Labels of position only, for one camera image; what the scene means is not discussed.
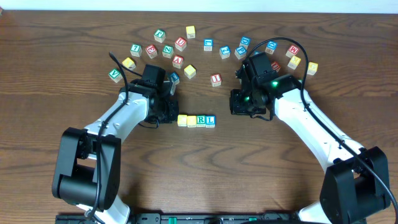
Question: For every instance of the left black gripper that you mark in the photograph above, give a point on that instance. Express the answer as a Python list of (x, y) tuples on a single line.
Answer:
[(171, 111)]

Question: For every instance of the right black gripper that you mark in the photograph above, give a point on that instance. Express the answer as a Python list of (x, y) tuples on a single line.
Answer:
[(236, 101)]

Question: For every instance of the yellow C block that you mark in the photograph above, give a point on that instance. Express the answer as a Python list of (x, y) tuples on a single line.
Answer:
[(182, 120)]

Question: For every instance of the yellow O block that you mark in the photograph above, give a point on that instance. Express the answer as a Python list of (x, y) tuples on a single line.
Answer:
[(191, 121)]

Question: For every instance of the green R block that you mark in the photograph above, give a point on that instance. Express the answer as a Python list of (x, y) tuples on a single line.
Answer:
[(201, 121)]

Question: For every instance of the blue L block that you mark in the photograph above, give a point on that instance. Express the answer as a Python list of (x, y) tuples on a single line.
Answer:
[(210, 121)]

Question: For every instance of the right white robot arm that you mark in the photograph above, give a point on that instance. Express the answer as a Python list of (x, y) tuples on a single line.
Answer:
[(355, 181)]

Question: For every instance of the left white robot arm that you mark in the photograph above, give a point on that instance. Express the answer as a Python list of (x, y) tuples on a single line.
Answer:
[(88, 167)]

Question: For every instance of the blue T block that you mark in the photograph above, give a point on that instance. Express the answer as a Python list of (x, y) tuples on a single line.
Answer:
[(174, 78)]

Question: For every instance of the red I block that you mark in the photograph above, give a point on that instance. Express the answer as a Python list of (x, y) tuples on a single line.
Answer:
[(216, 80)]

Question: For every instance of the yellow S block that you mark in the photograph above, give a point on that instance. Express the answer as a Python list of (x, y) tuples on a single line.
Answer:
[(190, 71)]

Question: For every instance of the red U block right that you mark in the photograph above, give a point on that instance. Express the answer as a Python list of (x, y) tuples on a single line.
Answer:
[(275, 66)]

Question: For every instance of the red u block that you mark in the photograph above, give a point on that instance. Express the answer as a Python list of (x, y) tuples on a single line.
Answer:
[(180, 44), (275, 66)]

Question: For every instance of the red A block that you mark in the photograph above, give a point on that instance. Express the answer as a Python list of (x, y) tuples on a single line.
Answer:
[(177, 61)]

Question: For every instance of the blue P block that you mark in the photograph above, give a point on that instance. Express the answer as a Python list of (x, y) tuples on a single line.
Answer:
[(240, 52)]

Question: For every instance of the blue 2 block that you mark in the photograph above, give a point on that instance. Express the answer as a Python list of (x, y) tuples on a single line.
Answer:
[(225, 52)]

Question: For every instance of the green Z block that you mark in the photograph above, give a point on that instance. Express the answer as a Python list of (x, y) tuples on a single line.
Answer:
[(168, 51)]

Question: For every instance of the yellow K block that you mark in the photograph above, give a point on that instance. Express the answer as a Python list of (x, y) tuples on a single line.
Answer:
[(128, 64)]

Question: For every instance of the green V block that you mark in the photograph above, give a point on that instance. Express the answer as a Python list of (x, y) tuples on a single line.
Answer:
[(115, 75)]

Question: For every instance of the red E block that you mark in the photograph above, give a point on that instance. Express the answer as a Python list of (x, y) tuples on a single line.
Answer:
[(151, 51)]

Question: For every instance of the blue D block left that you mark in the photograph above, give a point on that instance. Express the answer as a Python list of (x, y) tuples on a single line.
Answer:
[(244, 42)]

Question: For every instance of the blue d block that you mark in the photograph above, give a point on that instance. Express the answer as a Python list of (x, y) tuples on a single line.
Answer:
[(271, 47), (244, 42)]

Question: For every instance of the blue D block right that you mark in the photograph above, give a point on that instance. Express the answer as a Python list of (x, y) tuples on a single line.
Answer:
[(271, 47)]

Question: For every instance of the yellow Y block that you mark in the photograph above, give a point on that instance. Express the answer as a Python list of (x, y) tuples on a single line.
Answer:
[(294, 62)]

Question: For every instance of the red U block left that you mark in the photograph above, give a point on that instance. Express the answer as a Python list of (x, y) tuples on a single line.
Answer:
[(180, 44)]

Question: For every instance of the blue 1 block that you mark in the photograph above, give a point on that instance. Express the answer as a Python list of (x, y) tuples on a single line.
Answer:
[(208, 45)]

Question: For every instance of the red M block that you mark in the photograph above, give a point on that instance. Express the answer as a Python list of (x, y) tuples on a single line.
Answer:
[(292, 51)]

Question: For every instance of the green J block top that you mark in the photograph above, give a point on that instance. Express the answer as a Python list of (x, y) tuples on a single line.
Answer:
[(159, 35)]

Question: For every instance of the yellow G block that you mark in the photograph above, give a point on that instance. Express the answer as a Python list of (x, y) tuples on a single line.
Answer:
[(312, 68)]

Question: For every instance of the yellow block top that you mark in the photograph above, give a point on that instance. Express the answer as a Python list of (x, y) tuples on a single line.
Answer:
[(190, 31)]

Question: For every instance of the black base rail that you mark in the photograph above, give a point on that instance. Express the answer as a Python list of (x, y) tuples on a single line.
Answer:
[(269, 217)]

